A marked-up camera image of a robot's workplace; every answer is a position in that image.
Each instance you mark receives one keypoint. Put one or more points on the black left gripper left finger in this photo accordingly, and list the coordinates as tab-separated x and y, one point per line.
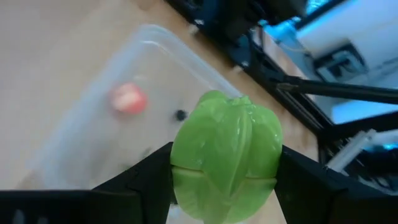
93	205

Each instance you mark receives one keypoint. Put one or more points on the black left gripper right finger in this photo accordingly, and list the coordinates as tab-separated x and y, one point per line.
326	199

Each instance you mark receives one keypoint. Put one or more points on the green toy starfruit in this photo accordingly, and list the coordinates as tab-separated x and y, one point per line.
227	149

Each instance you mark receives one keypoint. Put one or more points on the pinkish red round fruit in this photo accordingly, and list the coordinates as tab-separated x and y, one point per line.
128	99

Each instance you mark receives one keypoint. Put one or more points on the small dark toy berry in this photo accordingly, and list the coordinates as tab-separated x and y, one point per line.
180	115

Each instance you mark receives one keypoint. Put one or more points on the clear plastic tupperware container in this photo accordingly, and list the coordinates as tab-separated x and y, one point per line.
93	124

